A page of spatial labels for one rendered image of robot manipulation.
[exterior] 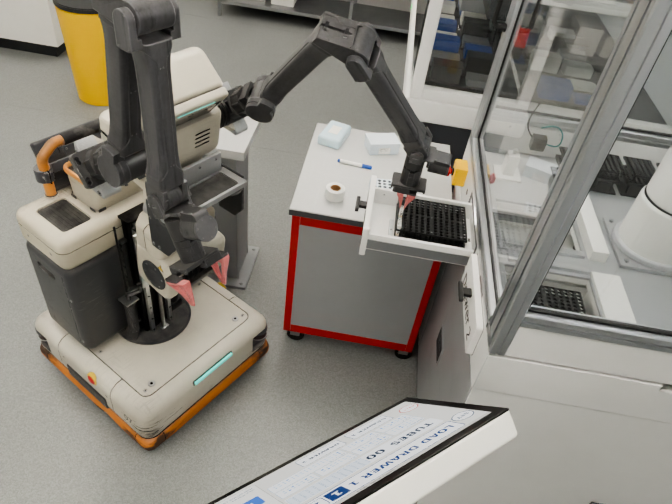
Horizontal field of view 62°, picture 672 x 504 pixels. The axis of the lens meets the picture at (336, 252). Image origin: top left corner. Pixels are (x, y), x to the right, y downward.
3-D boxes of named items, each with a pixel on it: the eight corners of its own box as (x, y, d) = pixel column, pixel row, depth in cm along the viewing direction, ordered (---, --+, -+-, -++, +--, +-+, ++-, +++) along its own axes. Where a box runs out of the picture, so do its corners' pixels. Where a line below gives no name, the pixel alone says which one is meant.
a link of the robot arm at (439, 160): (417, 125, 153) (411, 152, 150) (459, 135, 153) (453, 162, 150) (411, 148, 165) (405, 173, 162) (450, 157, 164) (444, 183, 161)
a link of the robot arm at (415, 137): (350, 23, 125) (338, 62, 121) (373, 19, 122) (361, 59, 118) (417, 135, 159) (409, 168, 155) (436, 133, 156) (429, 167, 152)
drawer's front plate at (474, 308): (465, 354, 149) (476, 327, 142) (461, 278, 170) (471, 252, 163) (471, 355, 149) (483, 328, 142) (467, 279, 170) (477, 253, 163)
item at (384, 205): (365, 249, 173) (368, 234, 169) (372, 200, 192) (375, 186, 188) (493, 271, 172) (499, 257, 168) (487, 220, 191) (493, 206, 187)
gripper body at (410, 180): (392, 176, 170) (397, 155, 165) (425, 183, 169) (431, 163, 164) (390, 188, 165) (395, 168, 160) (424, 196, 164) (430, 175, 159)
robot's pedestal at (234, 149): (183, 279, 269) (170, 141, 218) (202, 239, 291) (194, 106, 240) (245, 290, 268) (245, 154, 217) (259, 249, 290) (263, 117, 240)
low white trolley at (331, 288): (279, 344, 246) (289, 208, 196) (303, 252, 293) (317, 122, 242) (409, 367, 245) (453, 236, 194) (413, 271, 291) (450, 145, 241)
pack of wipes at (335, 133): (338, 150, 227) (339, 141, 224) (316, 144, 229) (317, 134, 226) (350, 134, 238) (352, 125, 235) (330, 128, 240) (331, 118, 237)
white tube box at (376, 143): (368, 155, 227) (370, 144, 224) (363, 143, 233) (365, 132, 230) (398, 154, 230) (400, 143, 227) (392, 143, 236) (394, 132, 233)
